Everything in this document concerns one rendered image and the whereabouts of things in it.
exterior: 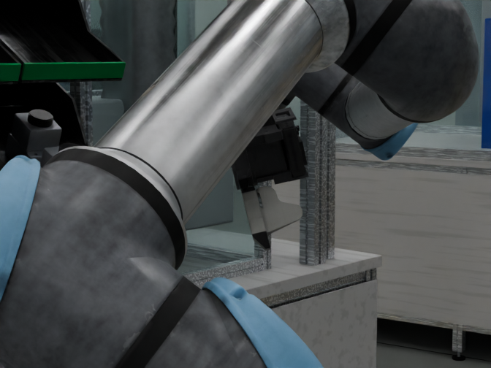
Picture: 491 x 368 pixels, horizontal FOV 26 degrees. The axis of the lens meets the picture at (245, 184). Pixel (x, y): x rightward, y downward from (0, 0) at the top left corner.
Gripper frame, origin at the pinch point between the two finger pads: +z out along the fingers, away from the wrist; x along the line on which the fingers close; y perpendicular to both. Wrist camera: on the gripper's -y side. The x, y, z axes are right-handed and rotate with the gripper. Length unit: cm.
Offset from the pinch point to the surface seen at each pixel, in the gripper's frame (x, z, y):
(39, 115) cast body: -7.4, -23.1, -21.9
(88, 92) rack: -7.1, -32.9, -16.6
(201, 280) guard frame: 55, -118, -13
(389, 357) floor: 194, -328, 50
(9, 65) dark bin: -15.9, -9.7, -21.4
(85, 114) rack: -4.4, -32.6, -17.7
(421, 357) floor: 197, -327, 65
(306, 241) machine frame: 60, -139, 13
